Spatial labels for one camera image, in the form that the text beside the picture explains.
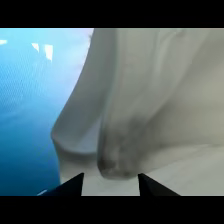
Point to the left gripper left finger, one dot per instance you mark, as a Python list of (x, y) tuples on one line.
[(73, 187)]

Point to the white garment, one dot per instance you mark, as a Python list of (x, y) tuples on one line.
[(150, 100)]

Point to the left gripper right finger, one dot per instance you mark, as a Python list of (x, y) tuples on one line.
[(151, 187)]

